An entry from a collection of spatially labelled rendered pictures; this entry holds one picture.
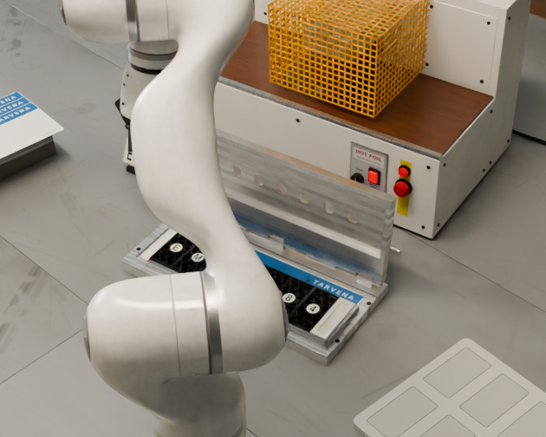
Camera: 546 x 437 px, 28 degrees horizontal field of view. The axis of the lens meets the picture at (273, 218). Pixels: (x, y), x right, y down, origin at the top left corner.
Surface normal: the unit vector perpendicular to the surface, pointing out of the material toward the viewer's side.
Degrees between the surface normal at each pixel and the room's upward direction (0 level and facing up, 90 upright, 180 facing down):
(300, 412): 0
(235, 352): 83
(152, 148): 53
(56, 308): 0
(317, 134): 90
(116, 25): 98
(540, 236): 0
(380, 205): 83
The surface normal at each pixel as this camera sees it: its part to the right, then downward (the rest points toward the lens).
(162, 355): 0.14, 0.46
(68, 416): -0.02, -0.76
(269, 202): -0.55, 0.45
